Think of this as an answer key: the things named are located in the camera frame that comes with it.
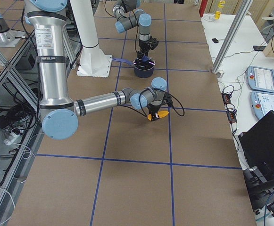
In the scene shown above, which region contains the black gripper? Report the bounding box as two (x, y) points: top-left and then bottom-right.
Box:
(147, 94), (173, 121)
(137, 35), (159, 61)

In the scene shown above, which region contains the glass pot lid blue knob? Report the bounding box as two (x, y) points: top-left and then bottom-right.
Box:
(133, 57), (156, 69)

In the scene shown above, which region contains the yellow toy corn cob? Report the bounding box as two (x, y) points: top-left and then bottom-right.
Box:
(147, 111), (169, 121)

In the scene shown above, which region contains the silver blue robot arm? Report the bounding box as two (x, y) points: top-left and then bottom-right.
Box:
(25, 0), (172, 140)
(112, 0), (158, 62)

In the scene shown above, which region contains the dark blue saucepan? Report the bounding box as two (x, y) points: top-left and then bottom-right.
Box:
(112, 57), (155, 78)

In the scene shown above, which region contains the black orange adapter box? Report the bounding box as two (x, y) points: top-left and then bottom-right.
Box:
(222, 93), (231, 105)

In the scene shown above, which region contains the yellow cup on table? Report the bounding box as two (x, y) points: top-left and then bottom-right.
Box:
(214, 11), (221, 20)

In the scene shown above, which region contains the lower teach pendant tablet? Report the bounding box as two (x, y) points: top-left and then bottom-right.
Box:
(250, 91), (274, 120)

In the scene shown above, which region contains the teach pendant tablet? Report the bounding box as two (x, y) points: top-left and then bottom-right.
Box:
(250, 91), (274, 120)
(246, 66), (274, 93)

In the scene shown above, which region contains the upper teach pendant tablet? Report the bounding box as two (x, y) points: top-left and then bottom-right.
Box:
(246, 66), (274, 93)

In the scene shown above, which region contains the black laptop computer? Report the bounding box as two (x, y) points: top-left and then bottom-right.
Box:
(238, 110), (274, 173)

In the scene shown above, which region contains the black monitor stand base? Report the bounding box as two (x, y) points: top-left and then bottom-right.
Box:
(243, 168), (274, 217)

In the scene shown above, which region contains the black power brick floor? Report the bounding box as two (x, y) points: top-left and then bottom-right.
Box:
(0, 115), (9, 129)

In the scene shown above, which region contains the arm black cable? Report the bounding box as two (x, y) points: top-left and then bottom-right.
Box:
(120, 88), (186, 117)
(103, 0), (142, 56)

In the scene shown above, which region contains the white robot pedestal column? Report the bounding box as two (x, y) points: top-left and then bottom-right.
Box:
(70, 0), (112, 78)

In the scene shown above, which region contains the aluminium frame post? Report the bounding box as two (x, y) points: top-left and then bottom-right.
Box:
(211, 0), (253, 78)

